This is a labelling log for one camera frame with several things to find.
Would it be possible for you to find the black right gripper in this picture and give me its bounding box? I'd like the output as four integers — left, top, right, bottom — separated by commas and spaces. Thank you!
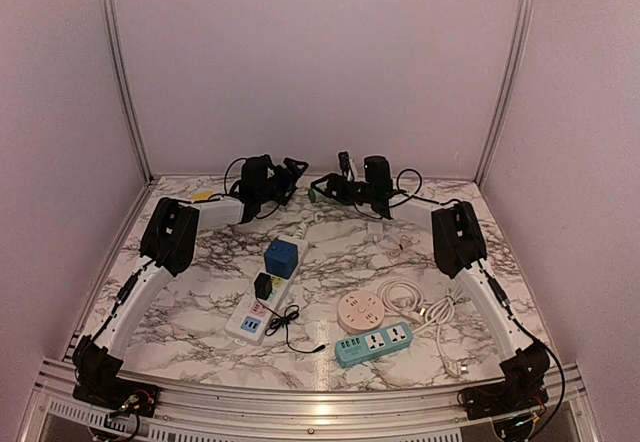
310, 174, 374, 206

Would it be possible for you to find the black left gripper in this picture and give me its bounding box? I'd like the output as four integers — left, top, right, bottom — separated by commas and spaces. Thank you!
257, 159, 304, 206

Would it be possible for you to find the green cube plug adapter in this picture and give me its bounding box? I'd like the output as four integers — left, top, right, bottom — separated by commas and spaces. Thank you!
308, 188, 325, 204

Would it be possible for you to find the white USB charger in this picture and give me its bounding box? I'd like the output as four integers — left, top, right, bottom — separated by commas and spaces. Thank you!
365, 222, 384, 243

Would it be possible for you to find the blue cube power socket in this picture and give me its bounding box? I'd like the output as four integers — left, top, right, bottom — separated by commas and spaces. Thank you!
264, 239, 299, 279

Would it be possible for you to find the pink USB cable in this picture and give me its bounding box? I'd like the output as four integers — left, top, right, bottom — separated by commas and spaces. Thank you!
384, 234, 419, 263

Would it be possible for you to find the yellow cube power socket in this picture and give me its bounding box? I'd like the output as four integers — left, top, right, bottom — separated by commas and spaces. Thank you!
192, 191, 213, 202

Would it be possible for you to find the black power adapter with cable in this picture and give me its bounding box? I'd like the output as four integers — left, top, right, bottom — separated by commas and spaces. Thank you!
252, 271, 329, 356

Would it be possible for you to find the pink round power socket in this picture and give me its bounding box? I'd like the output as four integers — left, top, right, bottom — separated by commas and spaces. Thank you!
337, 290, 385, 334

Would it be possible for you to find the white multicolour power strip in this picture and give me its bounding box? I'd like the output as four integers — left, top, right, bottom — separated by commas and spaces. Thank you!
224, 235, 309, 346

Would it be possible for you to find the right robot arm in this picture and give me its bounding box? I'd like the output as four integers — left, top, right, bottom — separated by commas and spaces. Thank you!
310, 152, 559, 410

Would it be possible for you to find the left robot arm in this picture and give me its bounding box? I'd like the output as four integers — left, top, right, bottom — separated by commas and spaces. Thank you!
72, 155, 309, 407

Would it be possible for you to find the teal power strip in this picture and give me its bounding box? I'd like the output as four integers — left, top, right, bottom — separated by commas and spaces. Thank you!
334, 322, 414, 368

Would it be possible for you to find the white coiled strip cable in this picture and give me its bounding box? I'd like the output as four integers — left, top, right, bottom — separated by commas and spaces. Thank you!
294, 211, 324, 241

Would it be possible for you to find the white teal strip cable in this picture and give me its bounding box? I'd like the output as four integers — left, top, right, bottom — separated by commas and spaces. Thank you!
412, 291, 474, 378

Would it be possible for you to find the left aluminium frame post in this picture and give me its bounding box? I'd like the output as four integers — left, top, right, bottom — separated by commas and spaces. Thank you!
101, 0, 154, 185

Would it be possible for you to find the aluminium frame post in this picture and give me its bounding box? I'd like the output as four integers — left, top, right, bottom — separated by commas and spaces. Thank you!
474, 0, 534, 187
101, 0, 154, 185

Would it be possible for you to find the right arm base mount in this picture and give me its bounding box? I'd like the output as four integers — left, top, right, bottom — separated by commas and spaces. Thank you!
457, 352, 550, 420

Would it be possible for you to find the right aluminium frame post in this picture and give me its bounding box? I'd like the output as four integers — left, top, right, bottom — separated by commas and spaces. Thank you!
474, 0, 534, 187

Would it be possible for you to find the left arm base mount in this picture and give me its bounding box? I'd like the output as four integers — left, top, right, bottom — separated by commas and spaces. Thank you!
72, 350, 159, 418

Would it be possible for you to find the aluminium front rail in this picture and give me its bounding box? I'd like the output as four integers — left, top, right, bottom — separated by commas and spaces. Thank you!
15, 359, 604, 441

